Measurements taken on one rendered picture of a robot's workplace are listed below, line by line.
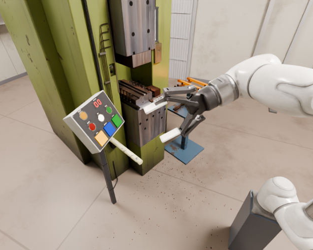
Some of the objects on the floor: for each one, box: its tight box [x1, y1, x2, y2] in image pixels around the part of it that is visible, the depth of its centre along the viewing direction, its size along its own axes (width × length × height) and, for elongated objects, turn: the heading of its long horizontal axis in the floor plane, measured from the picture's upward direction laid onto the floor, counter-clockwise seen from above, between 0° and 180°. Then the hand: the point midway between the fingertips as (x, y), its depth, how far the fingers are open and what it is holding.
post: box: [97, 148, 117, 204], centre depth 155 cm, size 4×4×108 cm
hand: (156, 125), depth 58 cm, fingers open, 13 cm apart
